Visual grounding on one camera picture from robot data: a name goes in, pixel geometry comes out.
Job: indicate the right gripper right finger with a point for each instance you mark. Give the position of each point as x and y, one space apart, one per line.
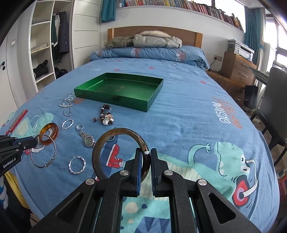
195 206

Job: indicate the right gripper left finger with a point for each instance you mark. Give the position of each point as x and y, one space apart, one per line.
95 206

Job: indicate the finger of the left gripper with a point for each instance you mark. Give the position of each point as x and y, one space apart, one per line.
26 142

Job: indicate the thin silver bangle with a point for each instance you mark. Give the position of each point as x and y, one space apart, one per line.
40 149

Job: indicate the amber resin bangle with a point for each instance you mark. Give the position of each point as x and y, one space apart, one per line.
48 133

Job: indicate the twisted silver hoop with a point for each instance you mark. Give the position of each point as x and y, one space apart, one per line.
77 165
67 124

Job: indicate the dark brown jade bangle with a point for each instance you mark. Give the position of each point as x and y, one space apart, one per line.
111 154

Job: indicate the silver wristwatch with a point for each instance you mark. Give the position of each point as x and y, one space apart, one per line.
88 139

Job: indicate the white door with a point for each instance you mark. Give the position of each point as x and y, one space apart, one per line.
7 104

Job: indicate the black clothes on shelf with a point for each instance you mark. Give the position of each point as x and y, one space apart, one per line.
41 70

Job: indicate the blue dinosaur bedspread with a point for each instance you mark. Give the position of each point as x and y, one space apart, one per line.
196 127

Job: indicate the dark hanging coat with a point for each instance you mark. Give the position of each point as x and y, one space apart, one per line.
59 36

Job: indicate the white wardrobe shelving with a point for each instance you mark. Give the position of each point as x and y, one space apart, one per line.
84 33

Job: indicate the dark grey chair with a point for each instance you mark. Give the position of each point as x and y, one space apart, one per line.
272 111

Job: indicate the green metal tray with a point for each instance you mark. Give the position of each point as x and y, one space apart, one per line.
126 90

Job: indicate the olive green jacket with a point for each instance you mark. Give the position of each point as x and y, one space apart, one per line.
120 42

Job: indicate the wooden drawer cabinet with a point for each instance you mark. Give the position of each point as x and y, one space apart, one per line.
237 70

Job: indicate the left teal curtain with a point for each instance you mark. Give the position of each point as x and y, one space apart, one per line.
108 11

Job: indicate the teal curtain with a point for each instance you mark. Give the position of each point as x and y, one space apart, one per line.
108 11
255 19

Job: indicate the grey puffer jacket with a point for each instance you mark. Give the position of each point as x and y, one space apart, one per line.
156 39

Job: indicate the blue folded duvet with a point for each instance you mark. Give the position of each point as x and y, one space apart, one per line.
185 54

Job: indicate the white printer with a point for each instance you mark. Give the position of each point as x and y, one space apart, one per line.
241 49

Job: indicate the wooden headboard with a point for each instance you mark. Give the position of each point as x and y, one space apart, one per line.
189 38

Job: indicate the right teal curtain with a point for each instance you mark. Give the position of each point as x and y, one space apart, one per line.
255 19

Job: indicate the row of books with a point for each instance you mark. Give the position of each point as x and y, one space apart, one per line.
203 8

